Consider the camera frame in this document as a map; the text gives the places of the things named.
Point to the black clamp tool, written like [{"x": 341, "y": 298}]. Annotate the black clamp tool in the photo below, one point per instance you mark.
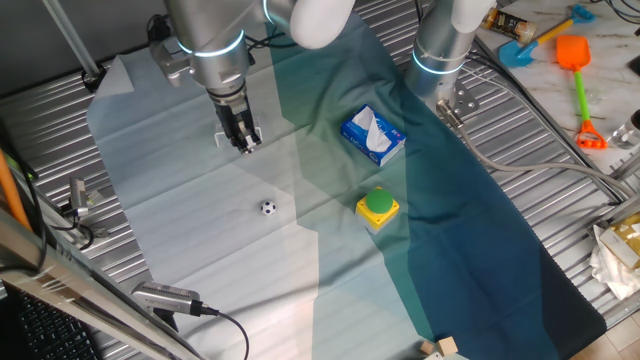
[{"x": 78, "y": 195}]

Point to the crumpled white paper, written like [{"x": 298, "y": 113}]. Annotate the crumpled white paper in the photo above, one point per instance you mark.
[{"x": 612, "y": 272}]

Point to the blue tissue box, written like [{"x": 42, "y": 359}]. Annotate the blue tissue box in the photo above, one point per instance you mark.
[{"x": 387, "y": 150}]

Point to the small wooden cube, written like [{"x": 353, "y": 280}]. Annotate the small wooden cube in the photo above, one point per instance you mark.
[{"x": 426, "y": 347}]

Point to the tan cardboard box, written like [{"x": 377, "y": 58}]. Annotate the tan cardboard box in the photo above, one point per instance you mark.
[{"x": 625, "y": 240}]

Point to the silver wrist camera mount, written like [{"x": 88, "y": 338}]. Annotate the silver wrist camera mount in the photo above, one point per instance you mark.
[{"x": 170, "y": 62}]

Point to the grey metal pole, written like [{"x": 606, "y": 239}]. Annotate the grey metal pole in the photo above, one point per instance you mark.
[{"x": 70, "y": 40}]

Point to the large wooden cube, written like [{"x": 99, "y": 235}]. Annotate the large wooden cube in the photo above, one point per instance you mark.
[{"x": 446, "y": 345}]

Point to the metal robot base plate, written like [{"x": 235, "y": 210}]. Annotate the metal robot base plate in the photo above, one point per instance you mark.
[{"x": 465, "y": 100}]

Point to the yellow box green push button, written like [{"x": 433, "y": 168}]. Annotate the yellow box green push button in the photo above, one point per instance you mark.
[{"x": 378, "y": 200}]

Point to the blue green patterned tablecloth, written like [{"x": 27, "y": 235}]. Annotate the blue green patterned tablecloth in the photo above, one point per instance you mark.
[{"x": 225, "y": 250}]

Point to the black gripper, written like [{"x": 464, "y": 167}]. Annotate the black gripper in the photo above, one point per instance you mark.
[{"x": 232, "y": 110}]

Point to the brown label bottle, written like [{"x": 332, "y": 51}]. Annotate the brown label bottle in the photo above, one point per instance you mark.
[{"x": 510, "y": 25}]

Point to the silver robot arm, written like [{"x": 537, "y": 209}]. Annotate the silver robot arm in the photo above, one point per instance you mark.
[{"x": 215, "y": 25}]

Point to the clear glass bottle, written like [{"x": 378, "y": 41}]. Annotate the clear glass bottle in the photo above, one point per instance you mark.
[{"x": 625, "y": 136}]

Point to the black keyboard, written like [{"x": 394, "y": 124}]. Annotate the black keyboard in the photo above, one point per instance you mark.
[{"x": 50, "y": 335}]

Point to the grey corrugated conduit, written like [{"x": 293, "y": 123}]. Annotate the grey corrugated conduit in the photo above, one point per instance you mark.
[{"x": 500, "y": 162}]

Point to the aluminium frame bar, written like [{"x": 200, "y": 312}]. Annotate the aluminium frame bar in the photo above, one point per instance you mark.
[{"x": 75, "y": 295}]

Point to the orange rod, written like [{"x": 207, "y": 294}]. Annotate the orange rod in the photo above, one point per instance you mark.
[{"x": 10, "y": 190}]

